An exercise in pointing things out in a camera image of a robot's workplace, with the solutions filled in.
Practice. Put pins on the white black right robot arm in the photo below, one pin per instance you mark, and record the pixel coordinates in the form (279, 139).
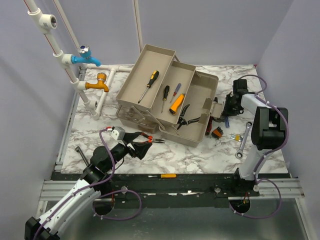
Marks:
(269, 132)

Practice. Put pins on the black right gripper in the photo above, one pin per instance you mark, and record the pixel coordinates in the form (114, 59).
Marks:
(226, 110)

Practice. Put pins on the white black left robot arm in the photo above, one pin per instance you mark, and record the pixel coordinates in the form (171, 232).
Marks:
(94, 183)

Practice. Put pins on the blue clear tester screwdriver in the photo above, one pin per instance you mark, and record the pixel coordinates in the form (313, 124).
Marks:
(226, 121)

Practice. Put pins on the black wire stripper pliers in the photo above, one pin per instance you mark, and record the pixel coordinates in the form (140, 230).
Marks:
(182, 121)

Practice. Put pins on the orange water tap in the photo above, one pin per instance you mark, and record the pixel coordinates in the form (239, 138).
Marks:
(100, 85)

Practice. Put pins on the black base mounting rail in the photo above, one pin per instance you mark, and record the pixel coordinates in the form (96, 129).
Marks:
(198, 190)

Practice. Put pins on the beige toolbox with clear lid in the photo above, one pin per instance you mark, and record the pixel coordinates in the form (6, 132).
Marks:
(199, 89)

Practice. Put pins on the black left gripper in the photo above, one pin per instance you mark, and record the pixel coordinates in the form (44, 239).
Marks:
(140, 149)

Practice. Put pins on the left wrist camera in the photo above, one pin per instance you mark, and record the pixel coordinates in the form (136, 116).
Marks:
(116, 132)

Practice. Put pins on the orange black needle-nose pliers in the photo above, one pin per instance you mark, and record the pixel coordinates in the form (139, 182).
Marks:
(150, 138)

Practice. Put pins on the orange handled screwdriver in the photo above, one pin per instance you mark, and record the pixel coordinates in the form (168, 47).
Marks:
(163, 176)

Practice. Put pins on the white pvc pipe frame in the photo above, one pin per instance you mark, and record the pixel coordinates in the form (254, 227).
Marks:
(48, 22)

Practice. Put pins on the grey metal t-handle tool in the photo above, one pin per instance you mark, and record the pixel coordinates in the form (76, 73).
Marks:
(78, 150)

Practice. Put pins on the steel ratchet wrench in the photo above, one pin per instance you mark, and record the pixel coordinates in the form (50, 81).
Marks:
(239, 154)

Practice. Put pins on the red tester screwdriver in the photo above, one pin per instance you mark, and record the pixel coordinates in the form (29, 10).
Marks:
(175, 91)

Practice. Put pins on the red black utility knife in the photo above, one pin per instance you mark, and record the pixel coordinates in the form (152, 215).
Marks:
(209, 126)

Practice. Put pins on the black yellow large screwdriver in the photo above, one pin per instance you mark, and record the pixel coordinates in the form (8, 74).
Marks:
(152, 79)

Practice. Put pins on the black yellow small screwdriver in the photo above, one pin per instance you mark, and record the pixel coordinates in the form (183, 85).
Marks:
(165, 95)

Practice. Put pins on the blue water tap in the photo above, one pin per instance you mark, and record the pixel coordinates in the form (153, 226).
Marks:
(85, 56)

